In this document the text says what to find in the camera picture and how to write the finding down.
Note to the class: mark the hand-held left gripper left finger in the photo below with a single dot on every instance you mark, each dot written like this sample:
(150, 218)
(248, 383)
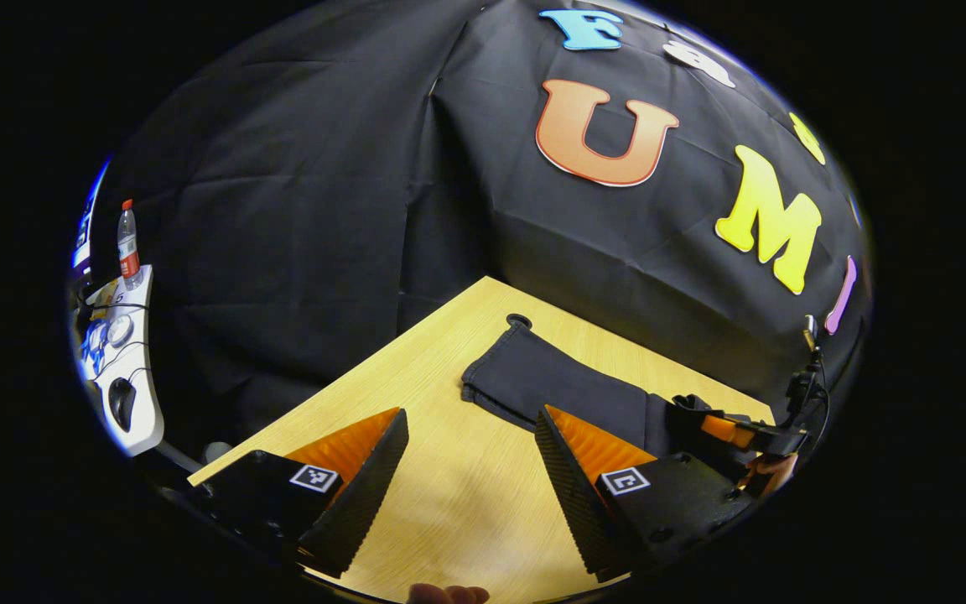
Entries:
(366, 491)

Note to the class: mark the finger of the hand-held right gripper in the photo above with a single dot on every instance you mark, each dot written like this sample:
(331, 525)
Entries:
(726, 428)

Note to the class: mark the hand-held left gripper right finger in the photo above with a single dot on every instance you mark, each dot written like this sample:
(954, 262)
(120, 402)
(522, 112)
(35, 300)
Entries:
(579, 503)

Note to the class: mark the dark jeans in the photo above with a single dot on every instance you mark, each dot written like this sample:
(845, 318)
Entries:
(558, 386)

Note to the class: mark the white desk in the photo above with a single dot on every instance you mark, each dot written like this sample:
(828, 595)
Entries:
(143, 419)

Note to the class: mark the black computer mouse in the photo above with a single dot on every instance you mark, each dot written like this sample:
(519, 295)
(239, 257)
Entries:
(122, 404)

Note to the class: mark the black backdrop cloth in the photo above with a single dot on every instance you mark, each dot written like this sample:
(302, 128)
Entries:
(324, 210)

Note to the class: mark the white round object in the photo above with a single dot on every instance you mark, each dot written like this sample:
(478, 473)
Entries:
(120, 330)

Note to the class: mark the clear plastic water bottle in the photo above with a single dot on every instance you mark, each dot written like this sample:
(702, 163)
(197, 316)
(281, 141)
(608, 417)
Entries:
(128, 247)

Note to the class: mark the lit screen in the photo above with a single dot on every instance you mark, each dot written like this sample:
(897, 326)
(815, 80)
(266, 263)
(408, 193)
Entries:
(83, 235)

